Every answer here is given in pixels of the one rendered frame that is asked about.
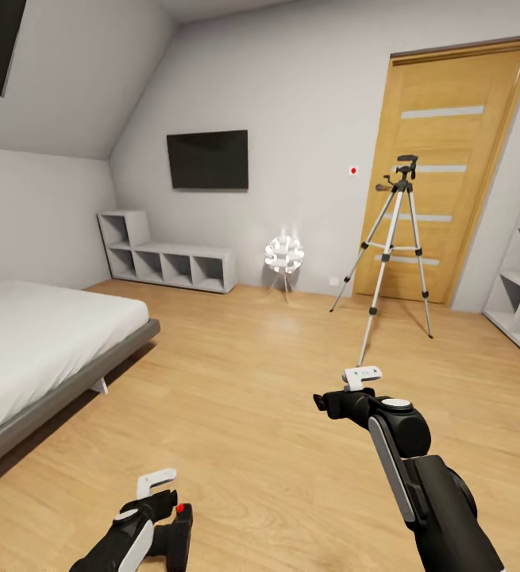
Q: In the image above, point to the door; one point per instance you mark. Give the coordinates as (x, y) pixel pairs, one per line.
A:
(452, 109)

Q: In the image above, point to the digital camera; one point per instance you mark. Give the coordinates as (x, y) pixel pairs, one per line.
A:
(173, 539)

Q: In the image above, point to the wall mounted tv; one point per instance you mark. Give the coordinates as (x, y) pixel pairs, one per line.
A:
(209, 160)

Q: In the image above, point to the camera tripod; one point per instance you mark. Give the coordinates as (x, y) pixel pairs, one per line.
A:
(399, 187)

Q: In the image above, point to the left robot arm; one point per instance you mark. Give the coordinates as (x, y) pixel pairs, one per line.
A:
(126, 543)

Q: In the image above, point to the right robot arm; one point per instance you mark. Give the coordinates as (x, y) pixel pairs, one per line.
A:
(434, 501)

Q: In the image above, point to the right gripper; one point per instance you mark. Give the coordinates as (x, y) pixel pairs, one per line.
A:
(341, 404)

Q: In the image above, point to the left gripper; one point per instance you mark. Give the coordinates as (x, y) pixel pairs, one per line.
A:
(160, 503)

